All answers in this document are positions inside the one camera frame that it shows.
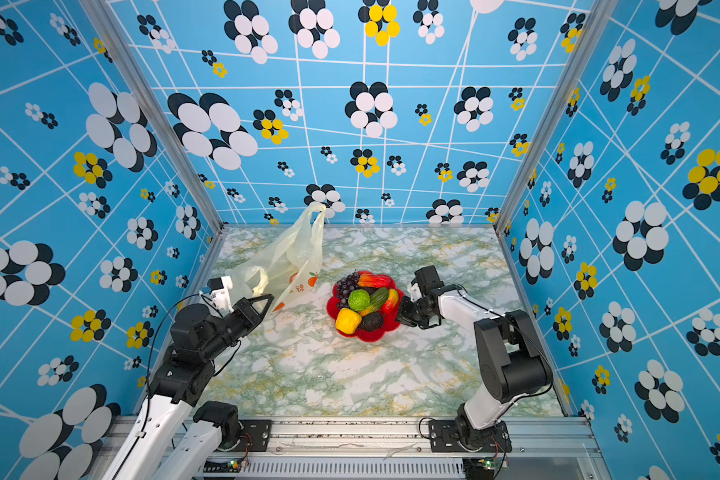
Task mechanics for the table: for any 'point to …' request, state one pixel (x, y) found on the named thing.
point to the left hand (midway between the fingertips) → (275, 296)
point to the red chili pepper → (370, 279)
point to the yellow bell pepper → (347, 320)
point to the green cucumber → (378, 298)
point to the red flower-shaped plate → (390, 319)
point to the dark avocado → (371, 322)
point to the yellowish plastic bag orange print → (287, 267)
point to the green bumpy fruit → (359, 299)
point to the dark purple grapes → (344, 286)
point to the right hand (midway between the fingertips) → (398, 318)
